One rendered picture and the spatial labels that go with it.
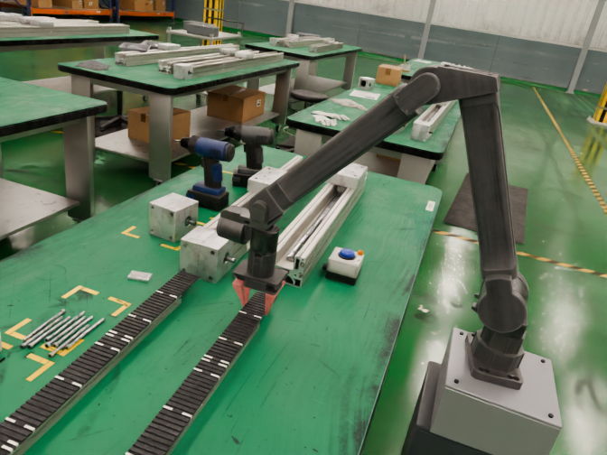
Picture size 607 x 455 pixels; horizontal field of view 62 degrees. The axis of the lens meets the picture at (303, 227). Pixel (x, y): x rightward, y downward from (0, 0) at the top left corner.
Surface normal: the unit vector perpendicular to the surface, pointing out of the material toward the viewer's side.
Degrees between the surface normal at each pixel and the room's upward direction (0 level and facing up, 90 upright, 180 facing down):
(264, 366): 0
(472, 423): 90
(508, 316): 89
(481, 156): 90
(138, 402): 0
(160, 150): 90
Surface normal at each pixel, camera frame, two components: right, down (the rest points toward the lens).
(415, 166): -0.34, 0.35
